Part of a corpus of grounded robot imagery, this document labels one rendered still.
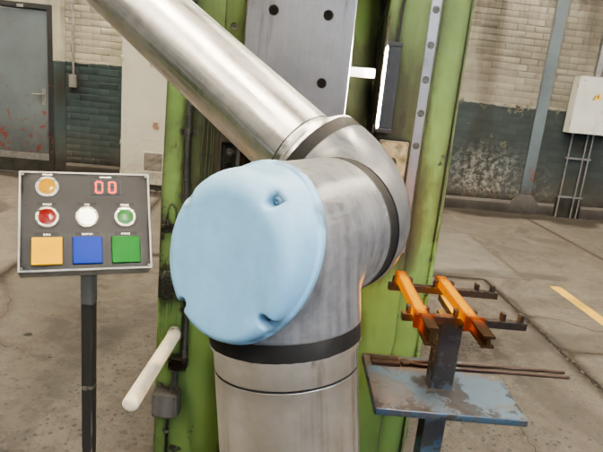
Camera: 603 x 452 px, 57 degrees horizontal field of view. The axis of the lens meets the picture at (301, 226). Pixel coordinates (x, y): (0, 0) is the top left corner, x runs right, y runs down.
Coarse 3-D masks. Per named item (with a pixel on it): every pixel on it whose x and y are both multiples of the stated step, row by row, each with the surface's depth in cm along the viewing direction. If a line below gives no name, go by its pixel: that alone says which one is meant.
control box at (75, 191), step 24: (24, 192) 147; (72, 192) 152; (96, 192) 154; (120, 192) 157; (144, 192) 160; (24, 216) 146; (72, 216) 150; (96, 216) 153; (144, 216) 158; (24, 240) 144; (72, 240) 149; (144, 240) 156; (24, 264) 143; (72, 264) 147; (96, 264) 150; (120, 264) 152; (144, 264) 154
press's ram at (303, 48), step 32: (256, 0) 150; (288, 0) 150; (320, 0) 150; (352, 0) 149; (256, 32) 152; (288, 32) 152; (320, 32) 152; (352, 32) 151; (288, 64) 154; (320, 64) 154; (320, 96) 156
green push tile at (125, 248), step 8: (112, 240) 152; (120, 240) 153; (128, 240) 154; (136, 240) 154; (112, 248) 152; (120, 248) 152; (128, 248) 153; (136, 248) 154; (112, 256) 151; (120, 256) 152; (128, 256) 153; (136, 256) 153
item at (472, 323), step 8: (440, 280) 158; (448, 280) 159; (440, 288) 157; (448, 288) 152; (448, 296) 149; (456, 296) 147; (456, 304) 142; (464, 304) 141; (464, 312) 136; (472, 312) 137; (464, 320) 135; (472, 320) 130; (480, 320) 131; (464, 328) 132; (472, 328) 132; (480, 328) 126; (488, 328) 127; (480, 336) 126; (488, 336) 123; (480, 344) 124; (488, 344) 123
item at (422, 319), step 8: (400, 272) 162; (400, 280) 155; (408, 280) 156; (400, 288) 154; (408, 288) 149; (408, 296) 143; (416, 296) 144; (416, 304) 138; (416, 312) 133; (424, 312) 134; (416, 320) 131; (424, 320) 126; (432, 320) 126; (424, 328) 127; (432, 328) 122; (424, 336) 126; (432, 336) 123; (424, 344) 123; (432, 344) 123
